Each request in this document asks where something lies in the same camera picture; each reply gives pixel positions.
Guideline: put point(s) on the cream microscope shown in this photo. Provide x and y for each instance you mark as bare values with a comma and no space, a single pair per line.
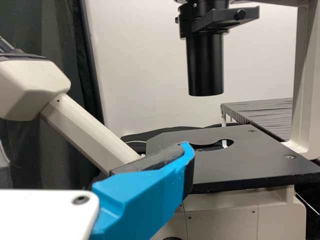
250,157

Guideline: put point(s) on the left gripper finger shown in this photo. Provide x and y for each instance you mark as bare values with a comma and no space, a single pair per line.
140,200

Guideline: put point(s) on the black platform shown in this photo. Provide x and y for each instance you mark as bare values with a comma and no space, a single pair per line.
265,115

